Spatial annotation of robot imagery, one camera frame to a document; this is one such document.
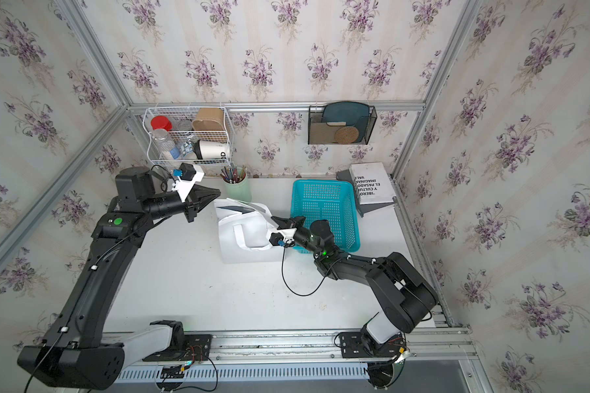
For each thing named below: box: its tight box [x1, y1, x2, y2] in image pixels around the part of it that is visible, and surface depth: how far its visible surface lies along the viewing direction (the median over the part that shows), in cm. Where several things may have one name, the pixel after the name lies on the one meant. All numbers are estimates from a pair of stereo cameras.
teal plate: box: [322, 101, 370, 127], surface depth 94 cm
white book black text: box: [349, 162, 397, 205], surface depth 109 cm
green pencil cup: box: [222, 167, 253, 203], surface depth 101 cm
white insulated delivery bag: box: [213, 198, 284, 264], surface depth 79 cm
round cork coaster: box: [334, 126, 360, 145], surface depth 99 cm
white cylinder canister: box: [193, 139, 231, 160], surface depth 95 cm
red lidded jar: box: [150, 115, 173, 132], surface depth 94 cm
